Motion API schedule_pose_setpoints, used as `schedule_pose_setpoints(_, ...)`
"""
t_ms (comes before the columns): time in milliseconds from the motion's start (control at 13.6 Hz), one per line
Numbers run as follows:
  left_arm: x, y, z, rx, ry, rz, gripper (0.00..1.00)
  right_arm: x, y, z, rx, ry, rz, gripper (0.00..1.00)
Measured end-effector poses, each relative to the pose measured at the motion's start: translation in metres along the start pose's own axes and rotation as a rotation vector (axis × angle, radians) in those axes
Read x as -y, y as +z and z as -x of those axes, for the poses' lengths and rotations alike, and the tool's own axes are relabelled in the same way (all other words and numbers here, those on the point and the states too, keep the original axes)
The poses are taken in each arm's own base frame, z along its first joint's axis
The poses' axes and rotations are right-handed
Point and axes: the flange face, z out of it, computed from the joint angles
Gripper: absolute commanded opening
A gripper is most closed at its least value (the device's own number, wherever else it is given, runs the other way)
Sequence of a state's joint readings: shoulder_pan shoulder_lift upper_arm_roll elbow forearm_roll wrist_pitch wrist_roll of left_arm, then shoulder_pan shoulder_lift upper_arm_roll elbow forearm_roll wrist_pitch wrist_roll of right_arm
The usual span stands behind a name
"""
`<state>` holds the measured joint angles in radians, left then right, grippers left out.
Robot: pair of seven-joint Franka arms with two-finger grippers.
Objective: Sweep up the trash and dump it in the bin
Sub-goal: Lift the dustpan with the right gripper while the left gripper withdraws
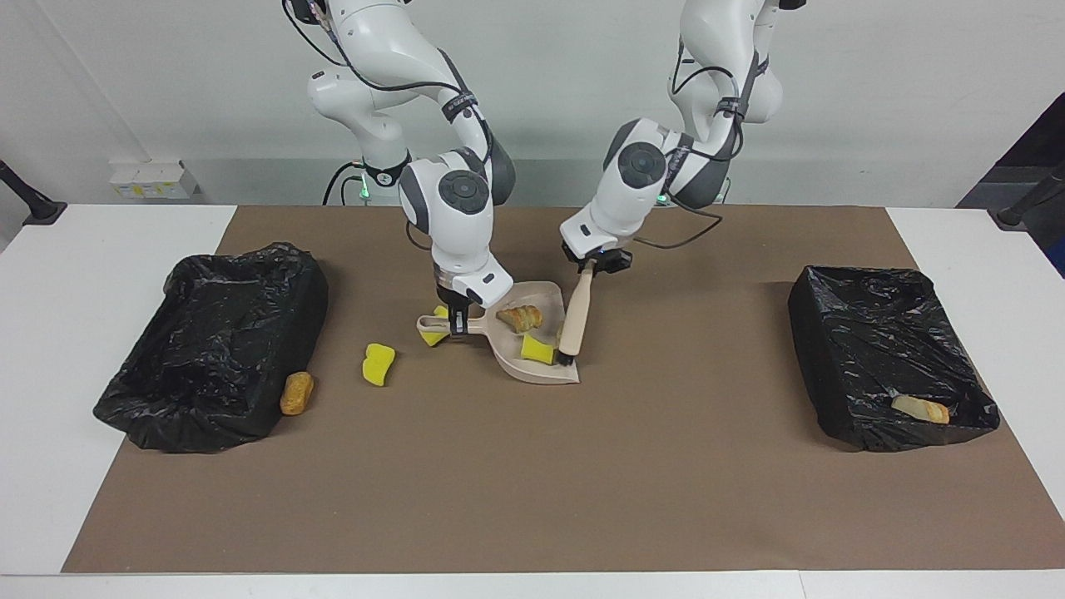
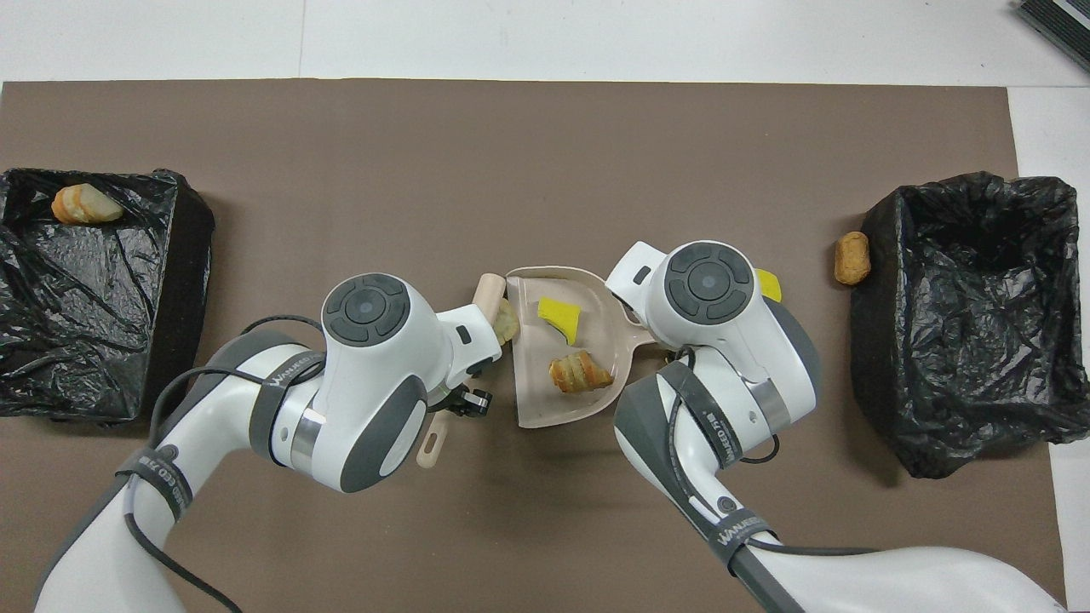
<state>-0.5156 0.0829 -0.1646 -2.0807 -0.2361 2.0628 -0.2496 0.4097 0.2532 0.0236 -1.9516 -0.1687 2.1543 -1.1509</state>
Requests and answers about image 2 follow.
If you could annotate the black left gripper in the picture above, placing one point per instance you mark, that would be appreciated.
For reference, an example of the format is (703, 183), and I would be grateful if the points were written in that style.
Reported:
(468, 400)

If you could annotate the beige plastic dustpan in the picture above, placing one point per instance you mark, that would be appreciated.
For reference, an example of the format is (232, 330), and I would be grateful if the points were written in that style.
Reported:
(536, 383)

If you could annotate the pale bread chunk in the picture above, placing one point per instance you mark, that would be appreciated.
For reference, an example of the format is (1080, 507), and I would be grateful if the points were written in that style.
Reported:
(506, 323)

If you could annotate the beige hand brush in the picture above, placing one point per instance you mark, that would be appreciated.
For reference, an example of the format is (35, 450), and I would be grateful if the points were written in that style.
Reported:
(490, 289)

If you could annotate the orange croissant piece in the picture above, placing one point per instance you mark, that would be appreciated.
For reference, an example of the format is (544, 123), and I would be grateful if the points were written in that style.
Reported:
(579, 373)

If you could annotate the yellow sponge piece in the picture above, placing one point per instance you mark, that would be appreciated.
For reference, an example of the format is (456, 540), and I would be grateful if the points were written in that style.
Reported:
(560, 317)
(771, 286)

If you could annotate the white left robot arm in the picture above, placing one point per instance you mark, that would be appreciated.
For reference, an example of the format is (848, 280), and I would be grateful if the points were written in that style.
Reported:
(375, 358)

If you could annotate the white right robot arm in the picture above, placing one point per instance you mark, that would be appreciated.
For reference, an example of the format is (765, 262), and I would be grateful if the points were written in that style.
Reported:
(707, 289)

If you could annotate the black bag-lined bin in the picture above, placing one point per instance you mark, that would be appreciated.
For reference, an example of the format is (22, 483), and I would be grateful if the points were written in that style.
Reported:
(183, 281)
(894, 340)

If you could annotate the brown table mat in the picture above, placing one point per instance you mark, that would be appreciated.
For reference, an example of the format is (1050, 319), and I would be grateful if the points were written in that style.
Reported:
(426, 170)

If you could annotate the brown bread nugget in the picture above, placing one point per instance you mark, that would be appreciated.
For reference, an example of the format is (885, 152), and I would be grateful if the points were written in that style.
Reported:
(851, 258)

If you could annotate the orange white bread slice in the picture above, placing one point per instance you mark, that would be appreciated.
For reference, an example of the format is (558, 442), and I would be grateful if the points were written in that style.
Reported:
(85, 204)

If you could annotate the black ribbed object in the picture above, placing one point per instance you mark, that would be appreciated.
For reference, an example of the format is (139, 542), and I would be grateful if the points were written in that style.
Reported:
(1060, 25)

